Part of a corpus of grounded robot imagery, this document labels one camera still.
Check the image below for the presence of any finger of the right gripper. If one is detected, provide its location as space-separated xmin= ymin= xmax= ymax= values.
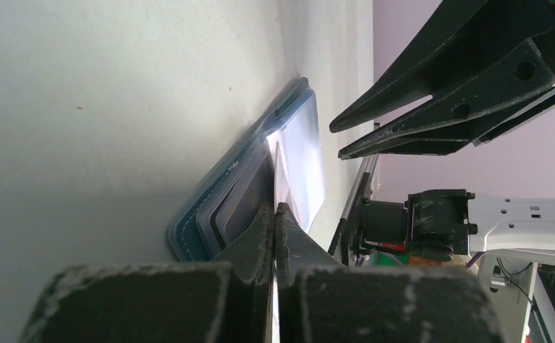
xmin=338 ymin=39 xmax=555 ymax=160
xmin=329 ymin=1 xmax=555 ymax=133

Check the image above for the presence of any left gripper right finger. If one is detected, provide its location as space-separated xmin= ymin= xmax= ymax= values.
xmin=275 ymin=203 xmax=504 ymax=342

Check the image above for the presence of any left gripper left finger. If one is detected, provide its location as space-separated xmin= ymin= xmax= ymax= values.
xmin=19 ymin=203 xmax=274 ymax=342

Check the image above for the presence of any blue leather card holder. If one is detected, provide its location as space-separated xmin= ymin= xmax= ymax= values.
xmin=166 ymin=77 xmax=326 ymax=262

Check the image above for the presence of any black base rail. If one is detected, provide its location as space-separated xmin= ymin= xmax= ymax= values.
xmin=328 ymin=154 xmax=379 ymax=266

